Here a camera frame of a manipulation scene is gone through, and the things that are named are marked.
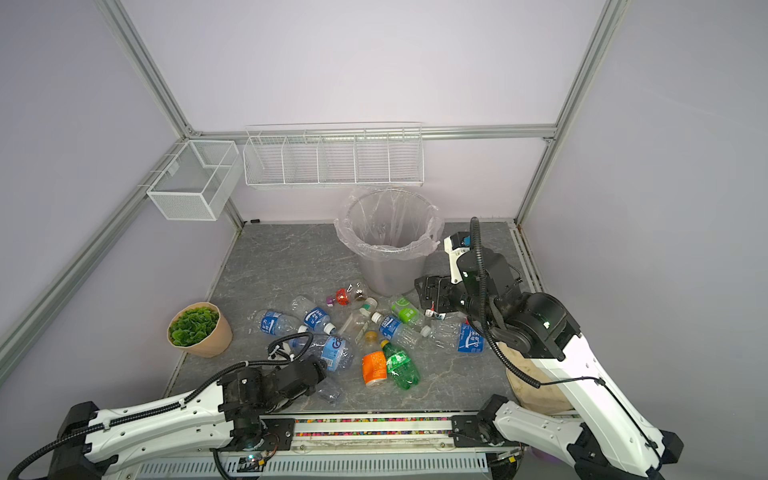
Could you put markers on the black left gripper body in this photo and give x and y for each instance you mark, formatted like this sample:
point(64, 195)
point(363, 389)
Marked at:
point(321, 371)

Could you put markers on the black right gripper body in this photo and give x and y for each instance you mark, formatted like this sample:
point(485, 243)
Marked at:
point(452, 298)

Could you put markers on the large blue label water bottle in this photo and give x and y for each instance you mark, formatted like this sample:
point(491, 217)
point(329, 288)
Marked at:
point(336, 352)

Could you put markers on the blue label clear water bottle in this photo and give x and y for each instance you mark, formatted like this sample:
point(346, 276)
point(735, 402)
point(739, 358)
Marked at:
point(275, 323)

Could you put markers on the blue label bottle red cap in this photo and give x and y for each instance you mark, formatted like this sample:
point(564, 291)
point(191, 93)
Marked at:
point(457, 336)

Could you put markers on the green soda bottle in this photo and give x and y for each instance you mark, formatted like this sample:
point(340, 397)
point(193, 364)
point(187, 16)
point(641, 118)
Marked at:
point(400, 366)

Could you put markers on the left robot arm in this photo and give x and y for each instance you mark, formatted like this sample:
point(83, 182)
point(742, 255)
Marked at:
point(226, 413)

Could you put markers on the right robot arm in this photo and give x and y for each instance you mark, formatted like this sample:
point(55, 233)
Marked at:
point(538, 341)

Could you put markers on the grey mesh waste bin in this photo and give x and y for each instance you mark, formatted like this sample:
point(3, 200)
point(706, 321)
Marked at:
point(394, 277)

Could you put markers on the red label clear bottle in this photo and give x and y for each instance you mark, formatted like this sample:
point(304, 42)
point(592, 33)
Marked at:
point(434, 314)

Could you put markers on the blue label bottle white cap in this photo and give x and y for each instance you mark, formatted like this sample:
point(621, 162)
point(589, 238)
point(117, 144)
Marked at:
point(313, 316)

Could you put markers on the clear bottle green band cap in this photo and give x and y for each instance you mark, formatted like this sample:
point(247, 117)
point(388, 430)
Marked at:
point(356, 324)

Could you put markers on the orange label bottle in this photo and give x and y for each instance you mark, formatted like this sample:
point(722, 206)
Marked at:
point(374, 369)

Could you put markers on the green label clear bottle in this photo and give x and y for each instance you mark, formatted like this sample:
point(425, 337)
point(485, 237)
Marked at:
point(408, 314)

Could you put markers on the small red label purple cap bottle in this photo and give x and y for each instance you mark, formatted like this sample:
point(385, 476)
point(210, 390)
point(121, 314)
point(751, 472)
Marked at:
point(349, 293)

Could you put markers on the blue pocari label bottle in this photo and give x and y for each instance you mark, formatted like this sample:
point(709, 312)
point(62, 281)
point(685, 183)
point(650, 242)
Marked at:
point(395, 331)

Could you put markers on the potted green plant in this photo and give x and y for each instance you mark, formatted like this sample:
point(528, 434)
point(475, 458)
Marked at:
point(200, 330)

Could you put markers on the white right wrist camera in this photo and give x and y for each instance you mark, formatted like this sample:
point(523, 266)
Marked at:
point(455, 246)

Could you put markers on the white wire wall shelf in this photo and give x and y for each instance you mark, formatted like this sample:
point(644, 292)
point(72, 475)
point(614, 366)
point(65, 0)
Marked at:
point(334, 154)

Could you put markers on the white mesh wall basket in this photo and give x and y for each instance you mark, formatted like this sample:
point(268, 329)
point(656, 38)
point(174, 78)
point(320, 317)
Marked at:
point(198, 180)

